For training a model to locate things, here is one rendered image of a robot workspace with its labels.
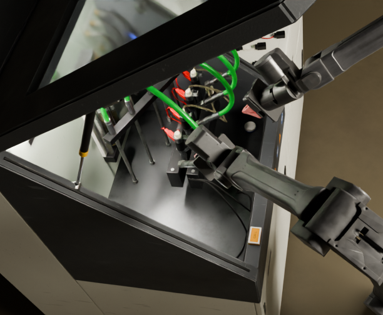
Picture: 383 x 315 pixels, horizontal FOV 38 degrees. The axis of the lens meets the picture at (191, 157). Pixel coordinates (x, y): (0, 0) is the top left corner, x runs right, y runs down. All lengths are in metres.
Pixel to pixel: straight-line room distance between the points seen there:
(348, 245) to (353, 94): 2.34
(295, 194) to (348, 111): 2.16
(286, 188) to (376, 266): 0.20
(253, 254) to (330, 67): 0.56
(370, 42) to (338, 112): 1.79
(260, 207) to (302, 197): 0.73
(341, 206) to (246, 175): 0.29
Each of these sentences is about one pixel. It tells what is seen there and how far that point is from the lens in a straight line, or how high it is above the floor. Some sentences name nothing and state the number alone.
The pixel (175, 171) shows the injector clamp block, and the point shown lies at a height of 0.98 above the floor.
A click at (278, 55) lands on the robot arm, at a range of 1.30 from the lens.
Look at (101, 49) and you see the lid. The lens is 1.05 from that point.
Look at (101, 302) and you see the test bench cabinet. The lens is 1.96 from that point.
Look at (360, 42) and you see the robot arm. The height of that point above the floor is 1.46.
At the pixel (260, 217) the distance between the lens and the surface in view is 1.59.
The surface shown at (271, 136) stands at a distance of 1.75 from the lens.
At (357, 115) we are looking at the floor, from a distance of 3.03.
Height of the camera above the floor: 2.34
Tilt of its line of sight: 53 degrees down
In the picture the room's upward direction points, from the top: 16 degrees counter-clockwise
